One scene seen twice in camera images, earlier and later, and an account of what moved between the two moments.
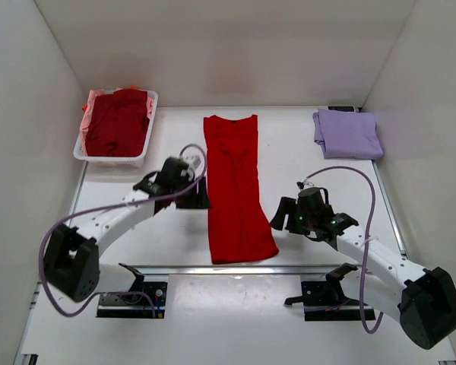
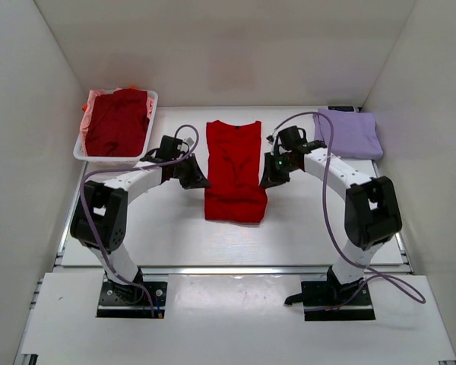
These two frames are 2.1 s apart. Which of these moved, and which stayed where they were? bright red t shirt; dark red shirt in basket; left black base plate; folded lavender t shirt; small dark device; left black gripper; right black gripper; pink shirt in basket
Moved: left black gripper; right black gripper; bright red t shirt
Stayed: pink shirt in basket; small dark device; left black base plate; folded lavender t shirt; dark red shirt in basket
